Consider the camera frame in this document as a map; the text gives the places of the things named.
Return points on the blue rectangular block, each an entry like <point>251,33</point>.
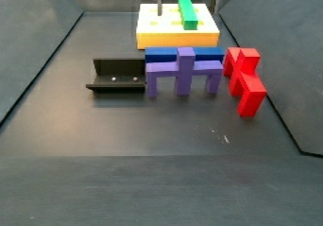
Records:
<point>164,54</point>

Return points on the yellow slotted board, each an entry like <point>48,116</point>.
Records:
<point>161,30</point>

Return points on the green rectangular block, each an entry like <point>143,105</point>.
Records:
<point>187,14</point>

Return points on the red branched block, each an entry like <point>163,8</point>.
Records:
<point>244,84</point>

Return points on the purple branched block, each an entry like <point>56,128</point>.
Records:
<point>183,69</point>

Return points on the black angle bracket holder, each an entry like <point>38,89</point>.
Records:
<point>119,74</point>

